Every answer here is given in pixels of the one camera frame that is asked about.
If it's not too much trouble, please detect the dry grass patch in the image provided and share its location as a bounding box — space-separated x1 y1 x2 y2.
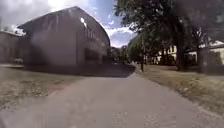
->
0 66 84 111

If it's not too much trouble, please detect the large pale hall building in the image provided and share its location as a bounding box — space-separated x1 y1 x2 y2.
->
16 5 113 67

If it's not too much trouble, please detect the grass verge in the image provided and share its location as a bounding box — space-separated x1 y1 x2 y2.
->
134 64 224 118

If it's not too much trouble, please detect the thin dark pole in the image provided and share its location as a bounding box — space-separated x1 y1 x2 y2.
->
140 33 145 73

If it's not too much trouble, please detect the pale yellow building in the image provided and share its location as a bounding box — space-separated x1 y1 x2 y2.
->
149 39 224 67

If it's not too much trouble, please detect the row of distant trees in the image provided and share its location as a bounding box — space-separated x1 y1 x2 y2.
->
110 34 144 64

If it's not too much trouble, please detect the group of large trees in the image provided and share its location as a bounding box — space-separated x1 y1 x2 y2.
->
113 0 224 73

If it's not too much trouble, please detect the low dark building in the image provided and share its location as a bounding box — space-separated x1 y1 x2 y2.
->
0 29 23 64

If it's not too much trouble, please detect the grey asphalt road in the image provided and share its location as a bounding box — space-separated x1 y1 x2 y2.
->
0 63 224 128

